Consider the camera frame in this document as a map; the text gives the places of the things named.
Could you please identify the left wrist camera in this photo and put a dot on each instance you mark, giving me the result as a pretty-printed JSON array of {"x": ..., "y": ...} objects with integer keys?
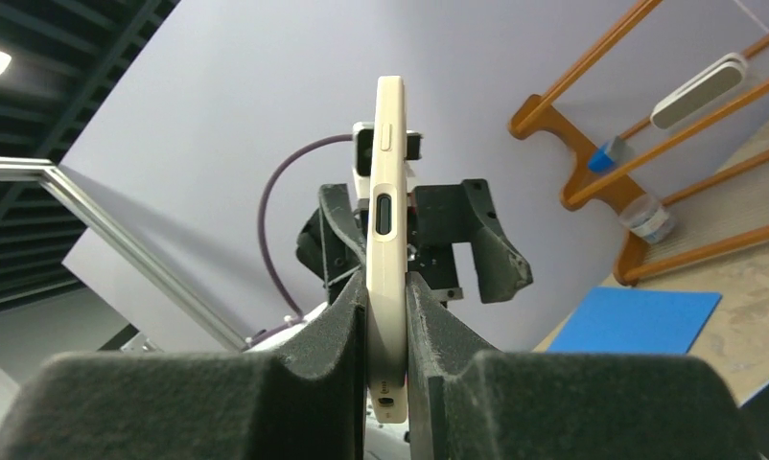
[{"x": 362, "y": 137}]

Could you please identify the clear plastic cup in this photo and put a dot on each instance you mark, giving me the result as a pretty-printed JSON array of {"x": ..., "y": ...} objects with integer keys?
[{"x": 648, "y": 219}]

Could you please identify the black phone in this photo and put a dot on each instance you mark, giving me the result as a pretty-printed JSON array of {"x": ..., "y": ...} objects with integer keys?
[{"x": 386, "y": 256}]

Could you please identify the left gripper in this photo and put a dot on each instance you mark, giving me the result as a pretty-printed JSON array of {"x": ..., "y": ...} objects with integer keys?
[{"x": 332, "y": 242}]

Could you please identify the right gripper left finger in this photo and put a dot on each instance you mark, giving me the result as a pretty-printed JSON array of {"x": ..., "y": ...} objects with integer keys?
[{"x": 304, "y": 399}]

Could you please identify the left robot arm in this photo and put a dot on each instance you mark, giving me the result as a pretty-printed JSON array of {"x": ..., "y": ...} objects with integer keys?
[{"x": 283, "y": 336}]

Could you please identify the blue cube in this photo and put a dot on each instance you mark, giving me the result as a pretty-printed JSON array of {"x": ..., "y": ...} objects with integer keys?
[{"x": 609, "y": 155}]

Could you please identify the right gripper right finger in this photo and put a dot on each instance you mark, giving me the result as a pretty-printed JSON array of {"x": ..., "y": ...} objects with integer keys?
[{"x": 469, "y": 400}]

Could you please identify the blue mat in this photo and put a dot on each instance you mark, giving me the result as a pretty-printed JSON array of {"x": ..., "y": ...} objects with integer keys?
[{"x": 635, "y": 321}]

